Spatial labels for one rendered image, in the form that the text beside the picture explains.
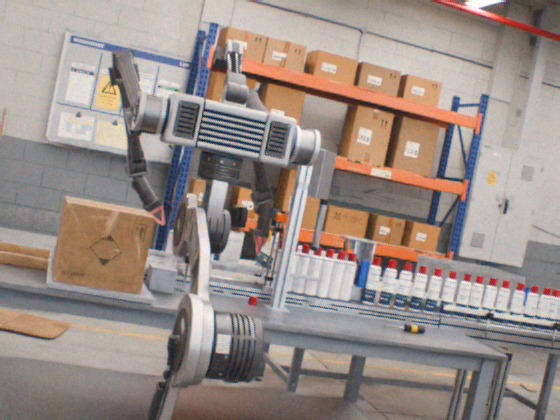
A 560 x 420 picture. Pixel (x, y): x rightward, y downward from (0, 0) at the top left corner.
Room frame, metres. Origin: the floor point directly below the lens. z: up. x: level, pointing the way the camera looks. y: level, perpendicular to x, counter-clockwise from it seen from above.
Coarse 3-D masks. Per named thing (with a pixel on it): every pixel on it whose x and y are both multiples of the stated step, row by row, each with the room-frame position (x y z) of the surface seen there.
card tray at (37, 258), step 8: (0, 248) 3.00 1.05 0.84; (8, 248) 3.00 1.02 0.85; (16, 248) 3.01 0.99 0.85; (24, 248) 3.02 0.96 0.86; (32, 248) 3.03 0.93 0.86; (40, 248) 3.04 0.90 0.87; (0, 256) 2.75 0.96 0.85; (8, 256) 2.76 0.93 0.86; (16, 256) 2.77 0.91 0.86; (24, 256) 2.78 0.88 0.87; (32, 256) 3.02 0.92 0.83; (40, 256) 3.04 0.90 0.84; (48, 256) 3.05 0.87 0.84; (8, 264) 2.76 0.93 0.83; (16, 264) 2.77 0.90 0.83; (24, 264) 2.78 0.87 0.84; (32, 264) 2.79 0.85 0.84; (40, 264) 2.80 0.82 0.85; (48, 264) 2.80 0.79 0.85
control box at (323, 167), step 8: (320, 152) 3.03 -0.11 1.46; (328, 152) 3.06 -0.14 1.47; (320, 160) 3.03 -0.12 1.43; (328, 160) 3.08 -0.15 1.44; (320, 168) 3.02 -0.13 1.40; (328, 168) 3.10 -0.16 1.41; (312, 176) 3.03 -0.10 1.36; (320, 176) 3.02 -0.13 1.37; (328, 176) 3.12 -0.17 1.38; (312, 184) 3.03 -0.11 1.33; (320, 184) 3.04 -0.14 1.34; (328, 184) 3.15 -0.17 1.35; (312, 192) 3.03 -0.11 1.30; (320, 192) 3.06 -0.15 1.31; (328, 192) 3.16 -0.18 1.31
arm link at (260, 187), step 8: (256, 168) 3.12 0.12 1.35; (264, 168) 3.13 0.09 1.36; (256, 176) 3.14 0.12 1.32; (264, 176) 3.15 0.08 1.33; (256, 184) 3.15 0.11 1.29; (264, 184) 3.16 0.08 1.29; (256, 192) 3.17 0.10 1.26; (264, 192) 3.19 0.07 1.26; (256, 200) 3.19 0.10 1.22; (264, 200) 3.20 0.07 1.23
